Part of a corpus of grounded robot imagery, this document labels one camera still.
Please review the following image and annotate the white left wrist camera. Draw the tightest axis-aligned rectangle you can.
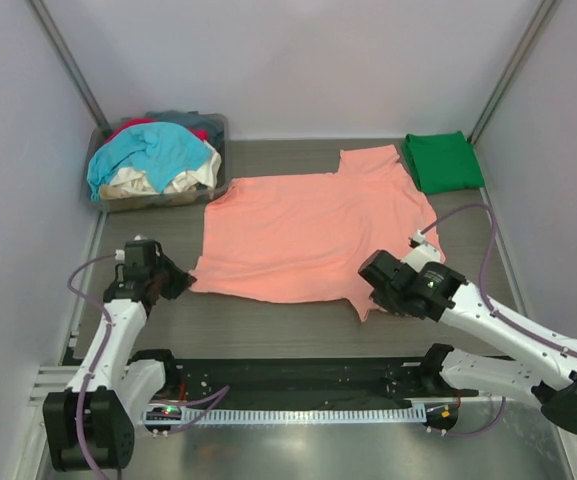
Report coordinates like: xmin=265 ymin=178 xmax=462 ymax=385
xmin=113 ymin=235 xmax=161 ymax=267

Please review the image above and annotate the cream white t-shirt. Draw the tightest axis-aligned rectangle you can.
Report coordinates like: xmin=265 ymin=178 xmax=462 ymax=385
xmin=105 ymin=141 xmax=222 ymax=195

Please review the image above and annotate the salmon pink t-shirt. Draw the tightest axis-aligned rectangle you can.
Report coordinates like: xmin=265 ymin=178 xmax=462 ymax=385
xmin=191 ymin=145 xmax=437 ymax=320

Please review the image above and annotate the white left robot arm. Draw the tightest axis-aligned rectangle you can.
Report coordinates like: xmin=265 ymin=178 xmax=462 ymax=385
xmin=42 ymin=238 xmax=195 ymax=474

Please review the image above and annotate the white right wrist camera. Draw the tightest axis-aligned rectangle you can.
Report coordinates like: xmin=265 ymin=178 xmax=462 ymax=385
xmin=403 ymin=231 xmax=442 ymax=273

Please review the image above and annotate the clear plastic bin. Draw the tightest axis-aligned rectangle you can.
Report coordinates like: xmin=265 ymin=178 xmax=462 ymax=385
xmin=80 ymin=113 xmax=232 ymax=213

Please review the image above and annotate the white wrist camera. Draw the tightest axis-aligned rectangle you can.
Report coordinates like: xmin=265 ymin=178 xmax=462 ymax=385
xmin=113 ymin=235 xmax=161 ymax=267
xmin=403 ymin=231 xmax=442 ymax=273

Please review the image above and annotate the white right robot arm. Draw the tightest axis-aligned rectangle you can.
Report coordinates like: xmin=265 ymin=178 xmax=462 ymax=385
xmin=359 ymin=245 xmax=577 ymax=435

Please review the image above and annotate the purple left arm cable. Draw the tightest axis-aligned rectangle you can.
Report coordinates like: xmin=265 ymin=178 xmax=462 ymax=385
xmin=68 ymin=252 xmax=232 ymax=474

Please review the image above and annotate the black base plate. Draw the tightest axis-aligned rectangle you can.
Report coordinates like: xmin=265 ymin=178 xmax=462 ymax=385
xmin=155 ymin=357 xmax=477 ymax=411

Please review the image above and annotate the red t-shirt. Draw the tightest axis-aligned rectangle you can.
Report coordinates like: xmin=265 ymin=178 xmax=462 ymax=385
xmin=105 ymin=117 xmax=209 ymax=143

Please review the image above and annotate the folded green t-shirt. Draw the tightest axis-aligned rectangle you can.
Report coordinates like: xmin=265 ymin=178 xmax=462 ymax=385
xmin=402 ymin=131 xmax=485 ymax=195

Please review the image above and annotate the turquoise t-shirt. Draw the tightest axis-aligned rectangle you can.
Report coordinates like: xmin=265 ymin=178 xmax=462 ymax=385
xmin=87 ymin=122 xmax=211 ymax=199

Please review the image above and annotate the white slotted cable duct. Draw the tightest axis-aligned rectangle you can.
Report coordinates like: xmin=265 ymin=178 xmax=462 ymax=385
xmin=142 ymin=404 xmax=427 ymax=429

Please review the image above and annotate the dark teal t-shirt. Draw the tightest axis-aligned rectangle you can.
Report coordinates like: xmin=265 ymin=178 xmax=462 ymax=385
xmin=145 ymin=110 xmax=225 ymax=145

